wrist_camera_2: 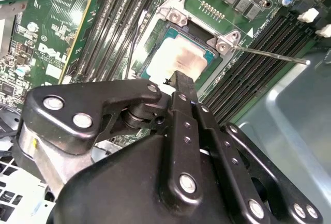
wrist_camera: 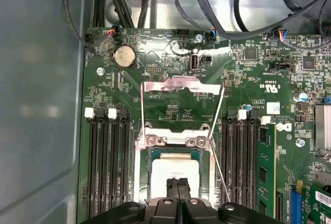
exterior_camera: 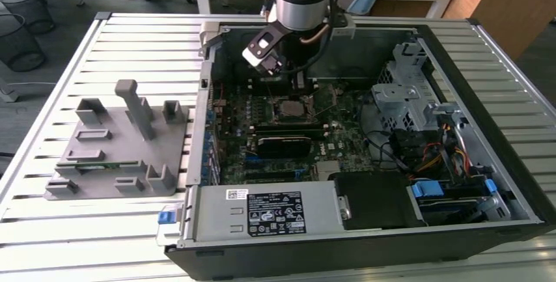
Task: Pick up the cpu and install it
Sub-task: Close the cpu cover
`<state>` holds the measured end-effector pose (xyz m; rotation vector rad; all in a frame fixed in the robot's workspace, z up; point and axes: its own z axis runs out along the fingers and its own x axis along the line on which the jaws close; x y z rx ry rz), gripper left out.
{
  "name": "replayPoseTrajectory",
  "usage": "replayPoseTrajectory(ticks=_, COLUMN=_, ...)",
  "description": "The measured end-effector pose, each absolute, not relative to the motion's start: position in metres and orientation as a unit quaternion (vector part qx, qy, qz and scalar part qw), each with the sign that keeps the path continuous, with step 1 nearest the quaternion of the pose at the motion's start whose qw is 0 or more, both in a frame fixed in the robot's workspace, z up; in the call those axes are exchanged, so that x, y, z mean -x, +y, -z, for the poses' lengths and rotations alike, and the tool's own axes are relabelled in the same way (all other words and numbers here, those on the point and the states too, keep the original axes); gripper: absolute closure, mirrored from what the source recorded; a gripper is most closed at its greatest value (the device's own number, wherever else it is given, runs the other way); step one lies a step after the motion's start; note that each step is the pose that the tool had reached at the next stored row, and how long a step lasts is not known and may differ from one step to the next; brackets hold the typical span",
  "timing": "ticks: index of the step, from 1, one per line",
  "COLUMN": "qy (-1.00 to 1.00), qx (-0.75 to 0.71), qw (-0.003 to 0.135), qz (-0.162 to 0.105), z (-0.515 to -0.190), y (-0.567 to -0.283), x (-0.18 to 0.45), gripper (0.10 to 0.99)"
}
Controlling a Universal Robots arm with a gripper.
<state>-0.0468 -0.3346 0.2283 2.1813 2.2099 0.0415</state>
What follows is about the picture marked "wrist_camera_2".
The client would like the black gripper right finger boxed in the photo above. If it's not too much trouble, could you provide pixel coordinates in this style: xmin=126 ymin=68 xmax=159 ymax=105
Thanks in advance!
xmin=192 ymin=103 xmax=324 ymax=224

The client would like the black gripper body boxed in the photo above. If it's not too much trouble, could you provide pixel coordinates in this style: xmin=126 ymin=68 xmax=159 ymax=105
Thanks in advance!
xmin=53 ymin=133 xmax=272 ymax=224

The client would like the silver CPU green edge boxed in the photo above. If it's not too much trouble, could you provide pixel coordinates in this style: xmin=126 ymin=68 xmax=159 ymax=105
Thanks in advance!
xmin=139 ymin=26 xmax=218 ymax=90

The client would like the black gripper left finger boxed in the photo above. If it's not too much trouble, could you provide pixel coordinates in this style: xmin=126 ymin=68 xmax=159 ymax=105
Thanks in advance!
xmin=22 ymin=70 xmax=204 ymax=216

